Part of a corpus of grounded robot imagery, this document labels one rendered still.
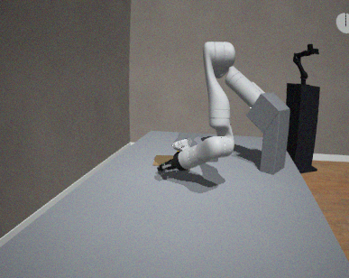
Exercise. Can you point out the tan square mat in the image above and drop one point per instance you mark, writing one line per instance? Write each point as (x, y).
(159, 159)

